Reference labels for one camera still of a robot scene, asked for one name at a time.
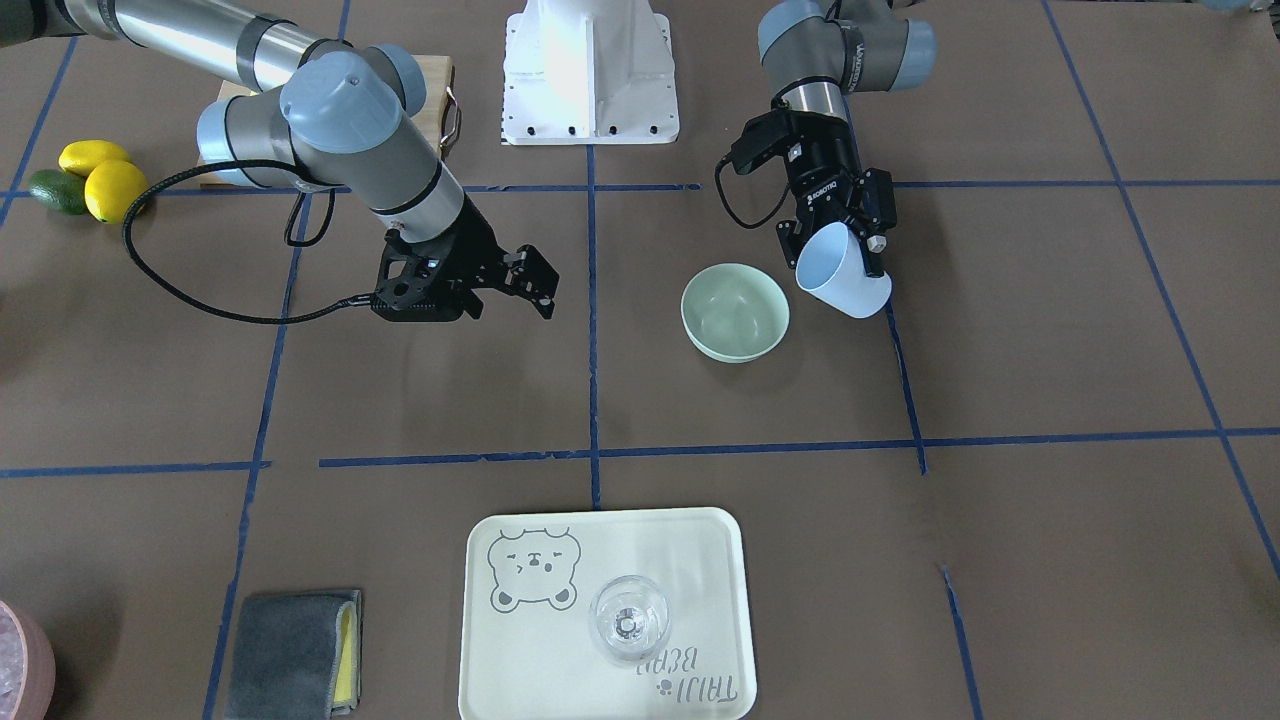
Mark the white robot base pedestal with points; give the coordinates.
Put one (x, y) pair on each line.
(589, 73)

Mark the yellow lemon upper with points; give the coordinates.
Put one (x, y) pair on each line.
(80, 158)

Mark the cream bear tray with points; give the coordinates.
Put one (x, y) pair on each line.
(526, 646)

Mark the pink bowl with ice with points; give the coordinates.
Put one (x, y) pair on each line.
(28, 669)

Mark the yellow lemon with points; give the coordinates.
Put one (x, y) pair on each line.
(80, 158)
(111, 189)

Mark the yellow lemon lower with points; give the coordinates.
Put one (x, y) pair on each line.
(111, 189)

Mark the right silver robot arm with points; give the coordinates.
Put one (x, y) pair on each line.
(319, 115)

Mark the green lime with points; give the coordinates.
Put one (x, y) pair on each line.
(59, 191)

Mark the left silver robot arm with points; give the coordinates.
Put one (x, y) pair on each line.
(815, 54)

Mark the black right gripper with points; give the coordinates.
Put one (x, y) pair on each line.
(470, 252)

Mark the clear wine glass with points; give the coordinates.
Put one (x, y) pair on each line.
(630, 619)

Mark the light blue cup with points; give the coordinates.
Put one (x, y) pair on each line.
(832, 268)

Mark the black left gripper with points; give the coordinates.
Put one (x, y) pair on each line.
(825, 158)

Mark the mint green bowl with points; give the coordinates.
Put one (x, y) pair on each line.
(734, 313)

